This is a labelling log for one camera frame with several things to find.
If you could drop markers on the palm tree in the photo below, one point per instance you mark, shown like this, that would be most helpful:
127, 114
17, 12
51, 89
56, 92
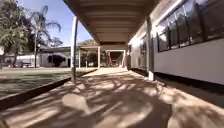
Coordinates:
35, 40

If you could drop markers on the grass lawn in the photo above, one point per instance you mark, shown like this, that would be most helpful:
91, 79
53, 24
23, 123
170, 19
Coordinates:
26, 83

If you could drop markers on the pale canopy post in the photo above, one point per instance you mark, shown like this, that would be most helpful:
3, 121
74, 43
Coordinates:
99, 58
74, 50

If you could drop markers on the dark kerb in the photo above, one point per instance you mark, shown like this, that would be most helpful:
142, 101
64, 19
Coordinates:
36, 90

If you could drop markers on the low white building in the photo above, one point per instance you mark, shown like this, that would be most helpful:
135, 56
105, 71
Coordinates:
43, 58

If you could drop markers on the white building with dark windows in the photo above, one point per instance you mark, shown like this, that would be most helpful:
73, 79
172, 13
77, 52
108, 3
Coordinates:
193, 63

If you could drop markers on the walkway canopy roof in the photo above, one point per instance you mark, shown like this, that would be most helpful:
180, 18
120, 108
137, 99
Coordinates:
113, 16

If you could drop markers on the pale concrete pavement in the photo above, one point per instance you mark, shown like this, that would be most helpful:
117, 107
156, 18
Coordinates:
110, 100

